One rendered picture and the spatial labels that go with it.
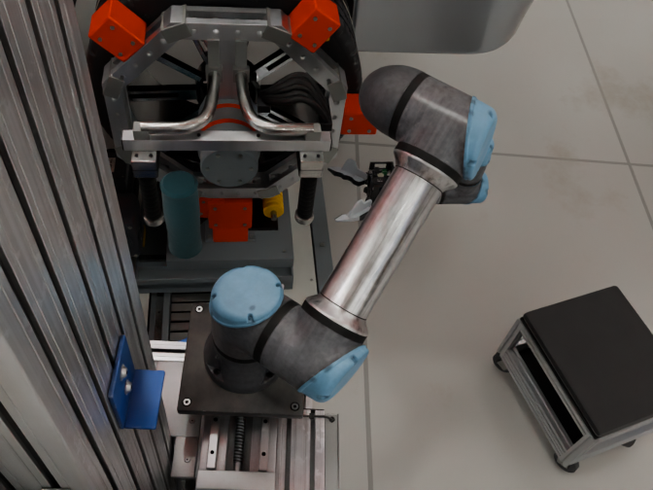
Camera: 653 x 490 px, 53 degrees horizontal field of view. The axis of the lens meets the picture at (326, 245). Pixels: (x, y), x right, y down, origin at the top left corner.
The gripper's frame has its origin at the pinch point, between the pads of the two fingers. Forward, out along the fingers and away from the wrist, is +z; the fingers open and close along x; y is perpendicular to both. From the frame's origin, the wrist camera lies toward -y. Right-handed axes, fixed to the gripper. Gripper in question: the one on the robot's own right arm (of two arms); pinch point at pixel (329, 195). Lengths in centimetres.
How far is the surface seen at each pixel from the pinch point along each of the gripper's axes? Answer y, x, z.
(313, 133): 17.3, -2.0, 4.9
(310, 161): 12.2, 1.0, 5.4
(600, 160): -86, -89, -136
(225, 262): -61, -25, 25
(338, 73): 15.2, -23.3, -2.9
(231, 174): 0.6, -6.2, 21.7
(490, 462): -83, 37, -54
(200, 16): 28.1, -25.3, 27.1
